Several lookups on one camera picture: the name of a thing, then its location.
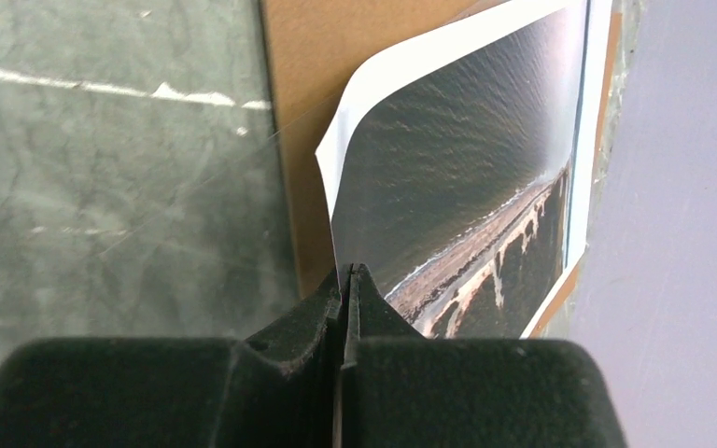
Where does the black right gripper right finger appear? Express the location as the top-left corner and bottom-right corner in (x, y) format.
(341, 264), (626, 447)

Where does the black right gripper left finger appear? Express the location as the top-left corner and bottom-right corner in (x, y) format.
(0, 274), (341, 447)

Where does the brown frame backing board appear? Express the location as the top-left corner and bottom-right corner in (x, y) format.
(259, 0), (625, 340)

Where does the black and white photo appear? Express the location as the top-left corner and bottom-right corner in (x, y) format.
(316, 1), (599, 338)

